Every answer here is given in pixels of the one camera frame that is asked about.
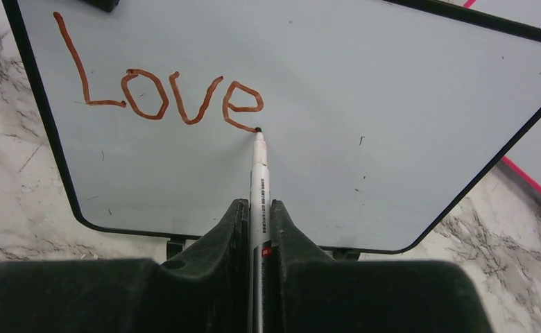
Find small black-framed whiteboard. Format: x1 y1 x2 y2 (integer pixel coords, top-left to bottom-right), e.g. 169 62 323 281
3 1 541 253

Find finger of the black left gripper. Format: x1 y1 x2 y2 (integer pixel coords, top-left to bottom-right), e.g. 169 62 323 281
83 0 120 12

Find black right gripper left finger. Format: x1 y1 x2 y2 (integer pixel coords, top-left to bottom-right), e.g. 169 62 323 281
0 199 248 332

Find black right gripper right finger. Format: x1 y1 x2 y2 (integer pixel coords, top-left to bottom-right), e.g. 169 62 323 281
264 200 492 332

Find white red whiteboard marker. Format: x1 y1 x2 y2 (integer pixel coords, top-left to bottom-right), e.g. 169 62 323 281
248 128 272 332

